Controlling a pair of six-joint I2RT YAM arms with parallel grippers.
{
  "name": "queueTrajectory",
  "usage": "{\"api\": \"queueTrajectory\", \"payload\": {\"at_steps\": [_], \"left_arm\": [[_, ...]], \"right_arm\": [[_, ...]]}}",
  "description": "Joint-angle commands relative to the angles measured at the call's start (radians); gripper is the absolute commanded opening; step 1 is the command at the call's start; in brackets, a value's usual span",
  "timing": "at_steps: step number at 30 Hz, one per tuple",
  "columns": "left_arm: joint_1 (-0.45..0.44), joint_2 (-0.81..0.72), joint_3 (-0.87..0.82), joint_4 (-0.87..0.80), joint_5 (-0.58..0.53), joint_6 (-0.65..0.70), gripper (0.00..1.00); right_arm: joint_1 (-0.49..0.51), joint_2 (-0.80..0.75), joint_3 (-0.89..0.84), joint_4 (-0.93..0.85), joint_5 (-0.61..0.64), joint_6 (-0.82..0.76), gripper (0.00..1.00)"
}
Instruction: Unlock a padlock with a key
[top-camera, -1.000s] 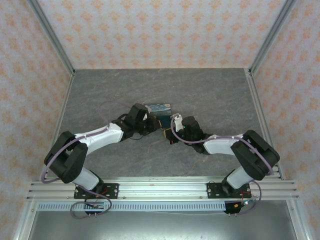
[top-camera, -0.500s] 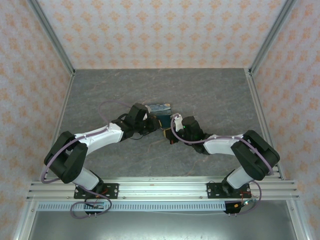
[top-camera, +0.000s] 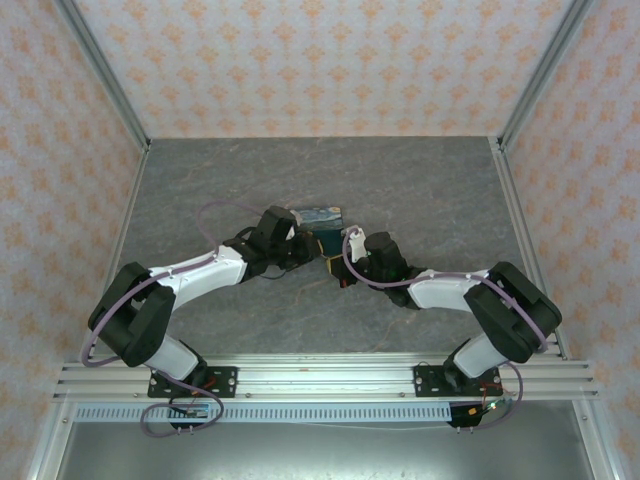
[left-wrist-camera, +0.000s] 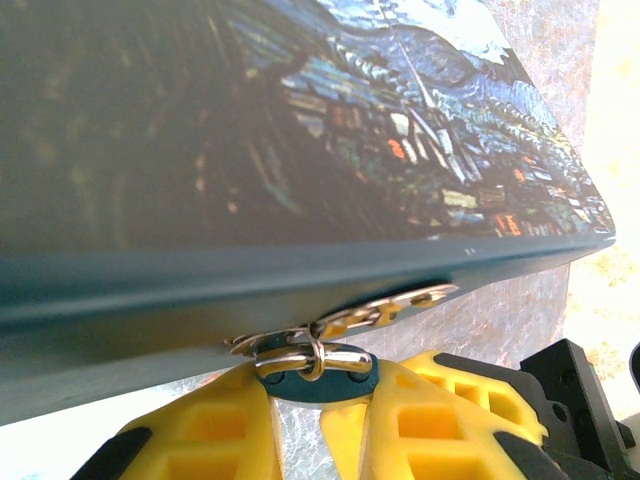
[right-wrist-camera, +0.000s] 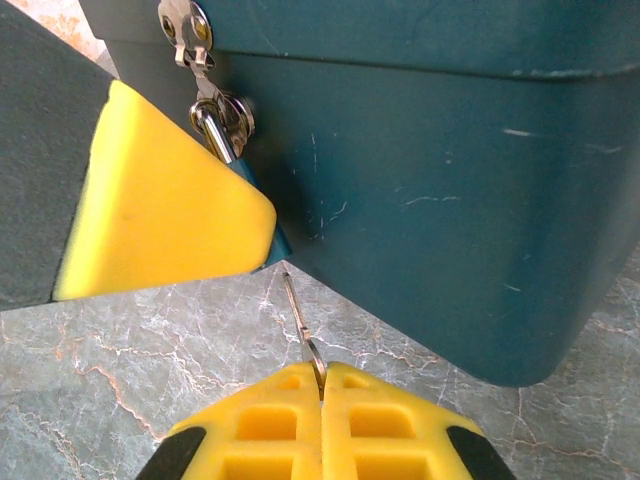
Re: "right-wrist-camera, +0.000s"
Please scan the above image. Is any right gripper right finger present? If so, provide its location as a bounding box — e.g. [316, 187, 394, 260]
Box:
[319, 361, 517, 480]

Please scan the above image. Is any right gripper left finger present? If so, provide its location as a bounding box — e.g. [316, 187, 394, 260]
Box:
[133, 362, 325, 480]

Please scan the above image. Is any small silver key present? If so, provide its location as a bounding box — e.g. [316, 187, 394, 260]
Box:
[281, 271, 330, 402]

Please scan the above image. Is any small teal padlock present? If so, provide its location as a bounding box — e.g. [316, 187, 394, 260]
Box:
[188, 98, 293, 273]

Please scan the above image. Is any teal starry night tin box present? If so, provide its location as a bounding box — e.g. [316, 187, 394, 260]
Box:
[82, 0, 640, 389]

